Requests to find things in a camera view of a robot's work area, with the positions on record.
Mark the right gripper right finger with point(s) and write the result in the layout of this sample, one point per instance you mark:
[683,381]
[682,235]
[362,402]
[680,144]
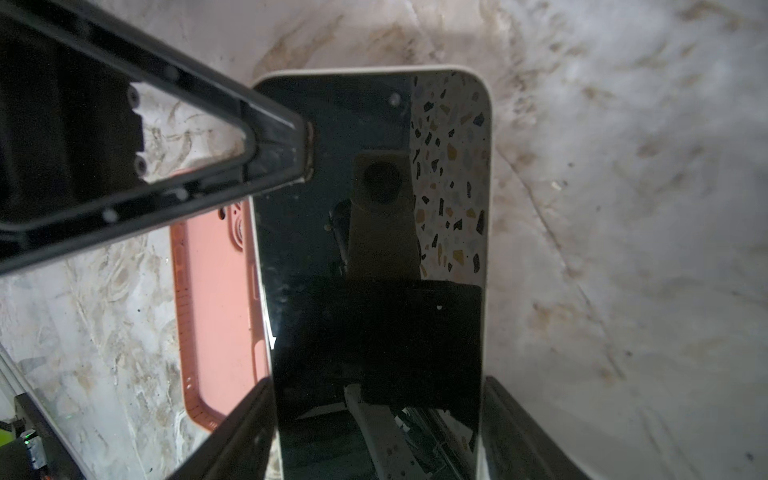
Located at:
[516,446]

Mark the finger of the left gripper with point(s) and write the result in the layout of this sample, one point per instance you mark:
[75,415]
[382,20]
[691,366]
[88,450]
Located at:
[71,134]

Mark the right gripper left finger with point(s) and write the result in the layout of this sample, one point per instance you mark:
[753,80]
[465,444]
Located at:
[239,448]

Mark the pink phone case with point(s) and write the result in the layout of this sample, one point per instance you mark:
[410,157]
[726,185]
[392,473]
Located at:
[222,342]

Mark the black phone case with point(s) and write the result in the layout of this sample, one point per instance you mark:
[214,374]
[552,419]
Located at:
[373,274]

